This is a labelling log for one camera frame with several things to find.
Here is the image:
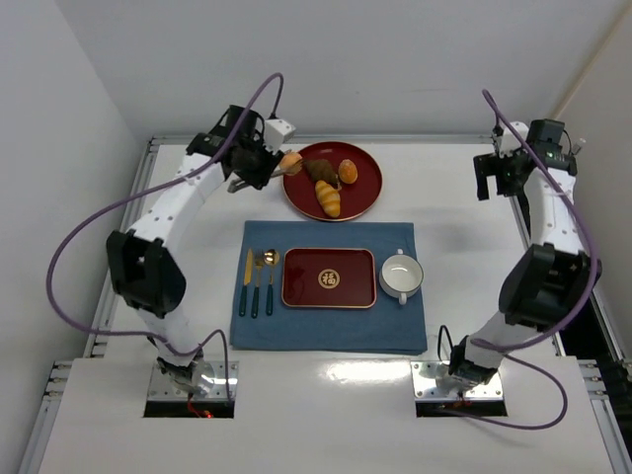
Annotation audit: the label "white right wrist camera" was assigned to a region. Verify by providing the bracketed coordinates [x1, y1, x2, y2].
[492, 121, 529, 158]

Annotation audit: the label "orange round bread bun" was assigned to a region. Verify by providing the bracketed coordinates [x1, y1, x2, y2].
[338, 159, 358, 185]

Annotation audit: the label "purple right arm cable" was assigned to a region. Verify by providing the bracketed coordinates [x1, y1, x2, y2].
[436, 88, 601, 430]

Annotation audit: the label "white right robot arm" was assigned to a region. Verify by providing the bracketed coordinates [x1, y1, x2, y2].
[448, 118, 601, 392]

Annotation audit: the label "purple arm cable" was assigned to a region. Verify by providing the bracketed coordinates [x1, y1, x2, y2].
[436, 88, 601, 430]
[44, 72, 285, 401]

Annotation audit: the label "round pink bread bun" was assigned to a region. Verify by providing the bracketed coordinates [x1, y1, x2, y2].
[278, 152, 303, 176]

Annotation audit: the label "white soup cup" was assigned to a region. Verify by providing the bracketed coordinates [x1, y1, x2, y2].
[378, 249, 425, 305]

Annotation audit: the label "gold spoon green handle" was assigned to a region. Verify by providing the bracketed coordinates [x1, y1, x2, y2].
[264, 249, 280, 316]

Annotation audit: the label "metal tongs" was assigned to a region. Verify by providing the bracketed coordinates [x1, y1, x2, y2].
[227, 159, 303, 194]

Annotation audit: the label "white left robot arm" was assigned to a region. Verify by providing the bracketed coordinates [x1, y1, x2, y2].
[106, 106, 295, 395]

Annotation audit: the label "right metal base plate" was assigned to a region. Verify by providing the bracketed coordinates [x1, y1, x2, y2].
[410, 360, 504, 403]

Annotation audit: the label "round red plate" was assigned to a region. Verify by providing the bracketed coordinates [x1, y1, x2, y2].
[279, 141, 383, 222]

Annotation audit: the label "red rectangular tray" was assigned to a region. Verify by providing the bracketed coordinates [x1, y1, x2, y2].
[281, 248, 377, 310]

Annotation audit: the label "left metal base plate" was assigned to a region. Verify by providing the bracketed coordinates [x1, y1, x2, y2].
[147, 360, 239, 402]

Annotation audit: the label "metal base plate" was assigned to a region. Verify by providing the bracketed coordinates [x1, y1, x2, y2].
[147, 360, 239, 402]
[410, 360, 504, 403]

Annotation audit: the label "gold knife green handle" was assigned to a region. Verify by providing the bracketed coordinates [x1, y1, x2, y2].
[238, 249, 254, 317]

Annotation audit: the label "yellow striped croissant bread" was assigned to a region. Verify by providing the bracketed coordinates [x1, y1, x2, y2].
[315, 180, 341, 218]

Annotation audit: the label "brown chocolate croissant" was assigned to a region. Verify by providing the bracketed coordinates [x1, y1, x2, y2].
[302, 159, 341, 190]

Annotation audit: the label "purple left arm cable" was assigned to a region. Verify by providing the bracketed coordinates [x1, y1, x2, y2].
[44, 72, 285, 401]

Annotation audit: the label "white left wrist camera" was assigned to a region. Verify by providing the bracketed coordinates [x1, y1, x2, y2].
[264, 118, 296, 152]

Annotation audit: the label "blue cloth placemat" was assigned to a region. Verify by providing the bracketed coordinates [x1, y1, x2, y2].
[230, 220, 428, 356]

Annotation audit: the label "gold fork green handle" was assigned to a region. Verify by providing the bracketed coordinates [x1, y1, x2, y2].
[251, 250, 265, 319]

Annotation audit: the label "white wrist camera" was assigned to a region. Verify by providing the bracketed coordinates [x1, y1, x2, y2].
[264, 118, 296, 152]
[492, 121, 529, 158]

